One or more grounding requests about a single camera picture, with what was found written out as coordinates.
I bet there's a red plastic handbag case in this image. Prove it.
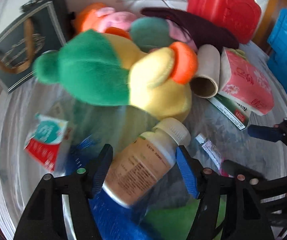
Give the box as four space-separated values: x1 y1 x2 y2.
187 0 261 44

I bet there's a lime green frog plush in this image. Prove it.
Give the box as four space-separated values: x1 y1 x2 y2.
140 198 200 239

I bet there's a green yellow duck plush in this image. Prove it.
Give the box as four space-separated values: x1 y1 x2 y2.
33 27 198 121

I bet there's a metal binder clip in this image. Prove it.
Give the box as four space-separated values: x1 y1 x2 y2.
20 0 43 12

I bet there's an orange pink plush toy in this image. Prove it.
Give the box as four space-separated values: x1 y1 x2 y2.
73 3 198 53

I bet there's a red teal small packet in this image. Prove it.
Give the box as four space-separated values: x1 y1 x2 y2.
24 113 70 172

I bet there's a small ointment tube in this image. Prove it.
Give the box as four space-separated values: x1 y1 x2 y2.
195 133 223 172

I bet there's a cardboard tube roll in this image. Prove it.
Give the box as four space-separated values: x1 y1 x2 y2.
190 44 220 99

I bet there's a green white medicine box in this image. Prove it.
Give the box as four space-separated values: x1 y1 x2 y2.
208 94 251 131

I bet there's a dark maroon cloth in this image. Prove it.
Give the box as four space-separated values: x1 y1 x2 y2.
141 7 239 51

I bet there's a pink tissue pack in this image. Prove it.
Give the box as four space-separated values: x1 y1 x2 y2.
218 48 274 115

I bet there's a dark green gift bag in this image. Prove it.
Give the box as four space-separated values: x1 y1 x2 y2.
0 0 72 93

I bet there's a white medicine bottle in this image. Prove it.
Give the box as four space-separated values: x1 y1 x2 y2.
103 118 191 208

